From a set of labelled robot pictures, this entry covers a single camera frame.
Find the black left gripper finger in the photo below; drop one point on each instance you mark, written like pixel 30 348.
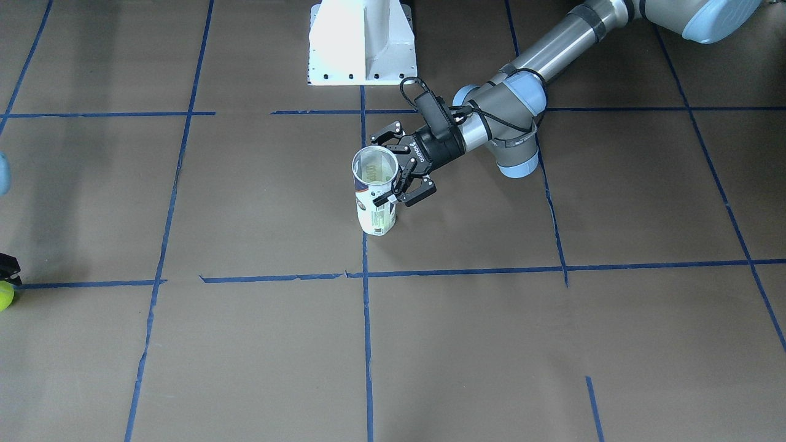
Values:
pixel 394 139
pixel 398 191

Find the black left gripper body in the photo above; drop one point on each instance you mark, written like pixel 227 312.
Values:
pixel 439 151

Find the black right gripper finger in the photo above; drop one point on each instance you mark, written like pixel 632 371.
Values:
pixel 10 269

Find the clear tennis ball can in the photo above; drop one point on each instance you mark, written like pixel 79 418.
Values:
pixel 376 221

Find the yellow Wilson tennis ball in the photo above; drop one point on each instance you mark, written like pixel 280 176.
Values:
pixel 375 175

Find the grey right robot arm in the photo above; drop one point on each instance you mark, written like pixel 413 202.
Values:
pixel 5 177

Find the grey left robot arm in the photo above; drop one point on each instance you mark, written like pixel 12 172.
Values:
pixel 502 114

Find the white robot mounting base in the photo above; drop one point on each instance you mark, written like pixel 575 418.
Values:
pixel 361 43

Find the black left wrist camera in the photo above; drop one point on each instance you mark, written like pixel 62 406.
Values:
pixel 437 116

